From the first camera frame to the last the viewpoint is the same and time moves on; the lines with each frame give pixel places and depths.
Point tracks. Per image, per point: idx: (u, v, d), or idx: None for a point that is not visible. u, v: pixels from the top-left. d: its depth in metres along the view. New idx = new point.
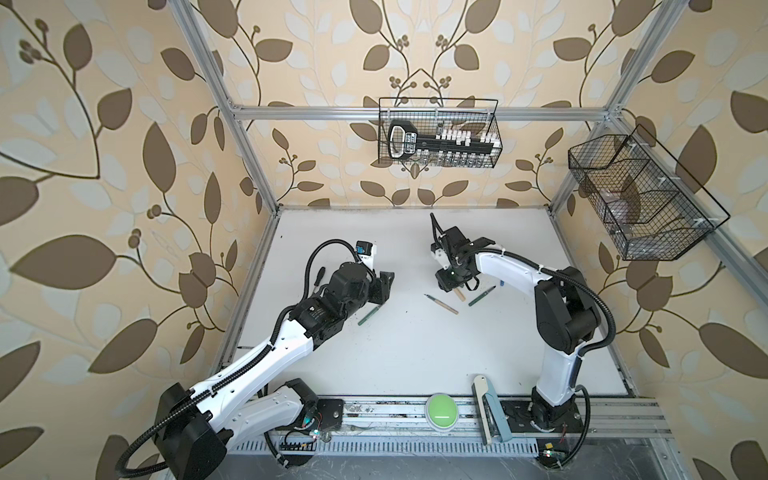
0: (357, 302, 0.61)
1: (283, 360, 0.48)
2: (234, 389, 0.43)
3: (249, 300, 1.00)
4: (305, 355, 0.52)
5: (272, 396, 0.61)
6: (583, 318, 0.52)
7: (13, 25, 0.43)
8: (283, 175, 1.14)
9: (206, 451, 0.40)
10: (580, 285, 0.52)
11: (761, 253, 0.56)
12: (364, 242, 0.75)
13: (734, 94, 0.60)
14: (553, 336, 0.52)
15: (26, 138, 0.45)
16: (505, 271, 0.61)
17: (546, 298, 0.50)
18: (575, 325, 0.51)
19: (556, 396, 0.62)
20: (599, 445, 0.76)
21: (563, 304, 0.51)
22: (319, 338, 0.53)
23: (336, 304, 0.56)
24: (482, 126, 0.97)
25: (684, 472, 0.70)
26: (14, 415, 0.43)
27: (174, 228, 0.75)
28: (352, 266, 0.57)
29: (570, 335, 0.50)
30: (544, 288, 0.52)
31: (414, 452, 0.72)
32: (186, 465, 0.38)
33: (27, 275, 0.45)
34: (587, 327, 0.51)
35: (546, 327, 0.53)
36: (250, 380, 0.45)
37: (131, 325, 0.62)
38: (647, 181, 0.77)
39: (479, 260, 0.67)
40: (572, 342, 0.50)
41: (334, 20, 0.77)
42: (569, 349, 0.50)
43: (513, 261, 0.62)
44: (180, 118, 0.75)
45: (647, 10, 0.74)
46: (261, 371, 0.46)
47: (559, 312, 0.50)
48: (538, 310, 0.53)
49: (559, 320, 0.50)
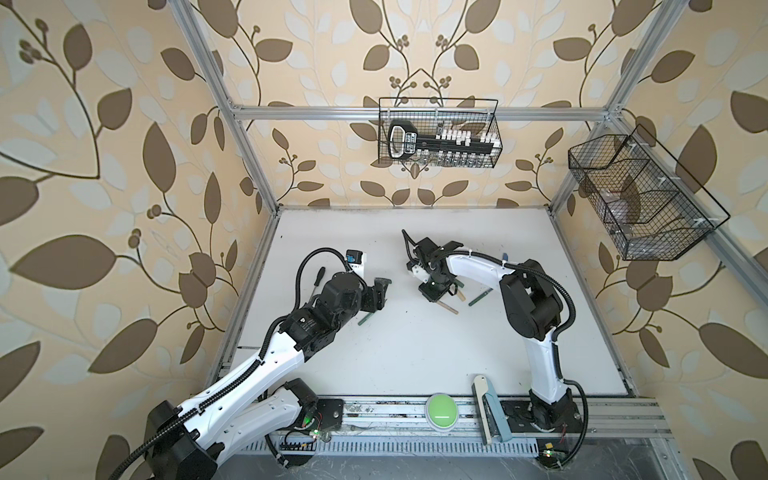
0: (350, 313, 0.61)
1: (273, 373, 0.48)
2: (222, 406, 0.43)
3: (249, 300, 1.00)
4: (295, 368, 0.51)
5: (267, 402, 0.60)
6: (547, 305, 0.57)
7: (13, 26, 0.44)
8: (283, 175, 1.14)
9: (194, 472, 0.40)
10: (540, 274, 0.57)
11: (761, 253, 0.56)
12: (354, 250, 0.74)
13: (734, 94, 0.60)
14: (521, 324, 0.56)
15: (26, 138, 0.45)
16: (474, 270, 0.65)
17: (511, 291, 0.54)
18: (540, 312, 0.56)
19: (549, 392, 0.62)
20: (600, 445, 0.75)
21: (525, 294, 0.55)
22: (310, 349, 0.52)
23: (329, 315, 0.56)
24: (482, 126, 0.97)
25: (684, 472, 0.70)
26: (15, 415, 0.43)
27: (174, 228, 0.75)
28: (344, 276, 0.57)
29: (537, 321, 0.55)
30: (508, 281, 0.56)
31: (414, 452, 0.72)
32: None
33: (27, 274, 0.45)
34: (552, 312, 0.56)
35: (515, 318, 0.57)
36: (240, 395, 0.45)
37: (130, 325, 0.61)
38: (647, 181, 0.77)
39: (450, 262, 0.71)
40: (539, 328, 0.54)
41: (333, 20, 0.77)
42: (537, 336, 0.54)
43: (480, 260, 0.66)
44: (180, 118, 0.75)
45: (647, 10, 0.74)
46: (249, 386, 0.46)
47: (523, 302, 0.54)
48: (507, 302, 0.56)
49: (524, 309, 0.54)
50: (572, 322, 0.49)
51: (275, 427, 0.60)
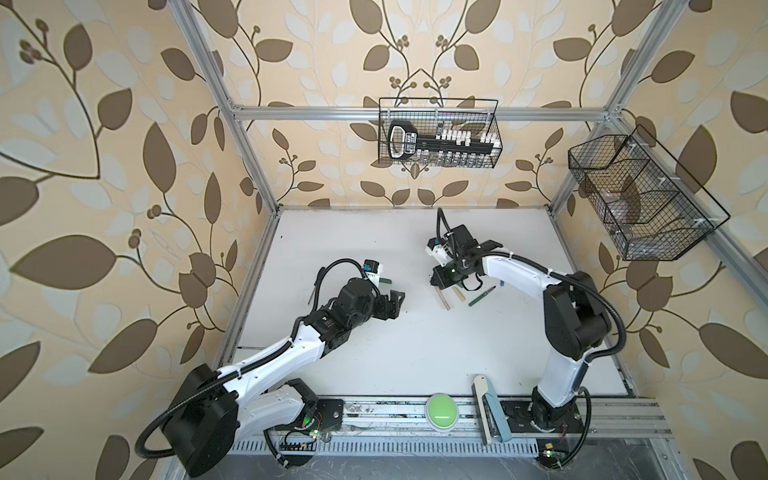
0: (363, 315, 0.67)
1: (299, 357, 0.52)
2: (258, 376, 0.47)
3: (249, 300, 1.00)
4: (315, 360, 0.56)
5: (277, 393, 0.62)
6: (594, 325, 0.51)
7: (14, 26, 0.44)
8: (283, 175, 1.14)
9: (223, 433, 0.41)
10: (591, 291, 0.51)
11: (761, 253, 0.56)
12: (371, 261, 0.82)
13: (734, 94, 0.60)
14: (562, 342, 0.51)
15: (26, 138, 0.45)
16: (512, 274, 0.60)
17: (555, 303, 0.49)
18: (586, 331, 0.50)
19: (558, 398, 0.61)
20: (599, 445, 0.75)
21: (572, 308, 0.49)
22: (328, 347, 0.58)
23: (344, 316, 0.62)
24: (482, 126, 0.97)
25: (684, 472, 0.70)
26: (14, 416, 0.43)
27: (174, 228, 0.75)
28: (359, 281, 0.63)
29: (580, 340, 0.49)
30: (553, 292, 0.51)
31: (414, 452, 0.72)
32: (206, 442, 0.40)
33: (27, 275, 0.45)
34: (598, 334, 0.50)
35: (556, 334, 0.52)
36: (271, 370, 0.48)
37: (131, 325, 0.62)
38: (647, 181, 0.77)
39: (487, 263, 0.66)
40: (582, 348, 0.49)
41: (334, 20, 0.77)
42: (578, 355, 0.49)
43: (522, 265, 0.60)
44: (180, 118, 0.75)
45: (647, 10, 0.74)
46: (281, 363, 0.50)
47: (567, 317, 0.49)
48: (548, 315, 0.52)
49: (568, 326, 0.49)
50: (616, 350, 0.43)
51: (277, 422, 0.59)
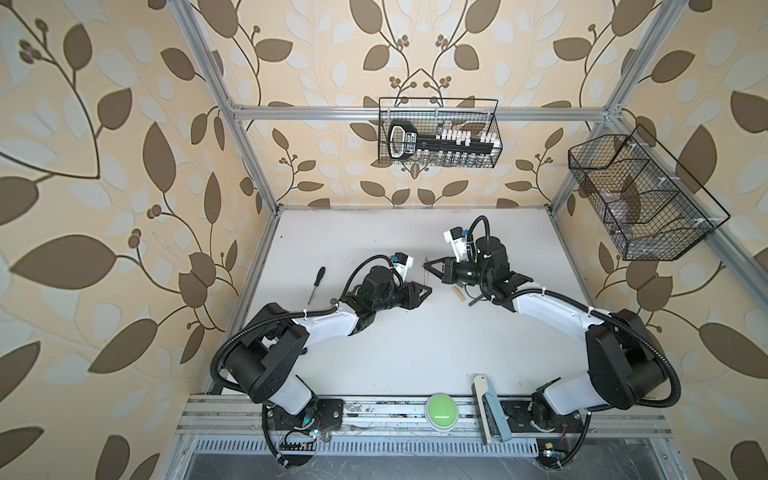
0: (385, 300, 0.73)
1: (343, 321, 0.60)
2: (316, 322, 0.53)
3: (249, 300, 1.00)
4: (345, 335, 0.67)
5: (294, 376, 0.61)
6: (648, 373, 0.45)
7: (14, 26, 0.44)
8: (283, 175, 1.14)
9: (287, 364, 0.46)
10: (643, 339, 0.45)
11: (761, 253, 0.56)
12: (401, 252, 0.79)
13: (734, 94, 0.60)
14: (611, 389, 0.45)
15: (25, 137, 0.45)
16: (547, 311, 0.56)
17: (601, 347, 0.44)
18: (638, 379, 0.44)
19: (562, 406, 0.61)
20: (600, 445, 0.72)
21: (622, 354, 0.44)
22: (357, 328, 0.65)
23: (369, 302, 0.69)
24: (482, 126, 0.97)
25: (684, 472, 0.70)
26: (13, 414, 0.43)
27: (174, 228, 0.75)
28: (381, 268, 0.69)
29: (631, 389, 0.43)
30: (597, 335, 0.46)
31: (414, 452, 0.72)
32: (275, 365, 0.44)
33: (27, 275, 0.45)
34: (651, 381, 0.44)
35: (602, 380, 0.46)
36: (324, 322, 0.55)
37: (131, 325, 0.62)
38: (647, 181, 0.77)
39: (518, 300, 0.61)
40: (635, 398, 0.43)
41: (333, 20, 0.77)
42: (630, 405, 0.43)
43: (558, 303, 0.56)
44: (180, 118, 0.75)
45: (647, 9, 0.74)
46: (331, 320, 0.57)
47: (618, 365, 0.43)
48: (596, 358, 0.46)
49: (618, 373, 0.43)
50: (677, 397, 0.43)
51: (293, 405, 0.61)
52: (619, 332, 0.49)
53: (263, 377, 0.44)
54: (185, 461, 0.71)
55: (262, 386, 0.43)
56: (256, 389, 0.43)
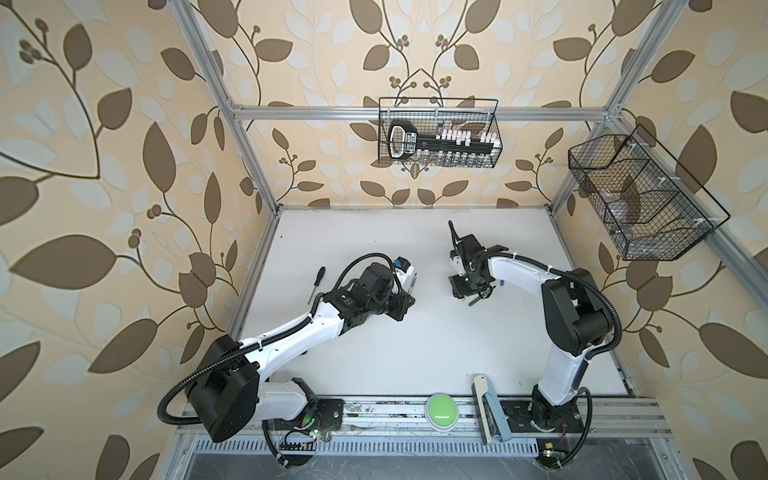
0: (380, 302, 0.67)
1: (316, 334, 0.52)
2: (277, 349, 0.47)
3: (249, 300, 1.00)
4: (331, 338, 0.56)
5: (285, 388, 0.61)
6: (594, 321, 0.51)
7: (13, 25, 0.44)
8: (283, 175, 1.14)
9: (245, 403, 0.42)
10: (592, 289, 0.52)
11: (761, 253, 0.56)
12: (404, 258, 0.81)
13: (734, 94, 0.60)
14: (562, 336, 0.52)
15: (26, 138, 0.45)
16: (516, 274, 0.62)
17: (553, 296, 0.51)
18: (585, 327, 0.51)
19: (557, 396, 0.62)
20: (600, 445, 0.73)
21: (571, 304, 0.51)
22: (346, 325, 0.58)
23: (364, 297, 0.62)
24: (482, 126, 0.97)
25: (684, 472, 0.70)
26: (14, 414, 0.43)
27: (174, 228, 0.75)
28: (380, 265, 0.63)
29: (578, 336, 0.50)
30: (550, 285, 0.53)
31: (414, 452, 0.72)
32: (228, 409, 0.40)
33: (27, 275, 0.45)
34: (599, 331, 0.51)
35: (554, 329, 0.53)
36: (288, 347, 0.48)
37: (131, 325, 0.62)
38: (647, 181, 0.77)
39: (491, 264, 0.69)
40: (581, 344, 0.50)
41: (334, 20, 0.77)
42: (577, 352, 0.49)
43: (526, 265, 0.62)
44: (180, 118, 0.75)
45: (647, 9, 0.74)
46: (301, 337, 0.50)
47: (566, 312, 0.50)
48: (547, 310, 0.53)
49: (565, 320, 0.50)
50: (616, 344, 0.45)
51: (280, 415, 0.59)
52: (573, 287, 0.55)
53: (219, 420, 0.41)
54: (185, 461, 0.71)
55: (222, 427, 0.40)
56: (215, 430, 0.41)
